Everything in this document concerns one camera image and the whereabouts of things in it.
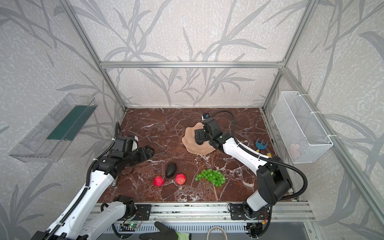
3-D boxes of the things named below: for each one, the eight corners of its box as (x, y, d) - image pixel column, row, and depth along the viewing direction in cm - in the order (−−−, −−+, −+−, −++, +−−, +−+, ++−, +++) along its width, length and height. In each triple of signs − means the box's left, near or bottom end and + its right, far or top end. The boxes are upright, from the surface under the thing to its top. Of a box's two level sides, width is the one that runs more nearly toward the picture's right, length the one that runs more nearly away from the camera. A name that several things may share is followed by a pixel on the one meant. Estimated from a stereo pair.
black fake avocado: (166, 178, 87) (165, 176, 84) (168, 165, 92) (167, 162, 89) (175, 178, 87) (174, 176, 84) (177, 165, 92) (176, 162, 89)
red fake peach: (175, 185, 84) (174, 182, 80) (176, 176, 88) (175, 173, 84) (185, 185, 84) (185, 182, 80) (186, 176, 88) (185, 173, 84)
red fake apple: (154, 187, 84) (152, 184, 80) (156, 178, 87) (154, 176, 83) (163, 187, 84) (161, 184, 80) (164, 178, 87) (163, 176, 83)
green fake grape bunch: (195, 180, 86) (195, 177, 82) (199, 169, 90) (199, 165, 86) (223, 188, 83) (225, 185, 79) (225, 176, 88) (227, 173, 84)
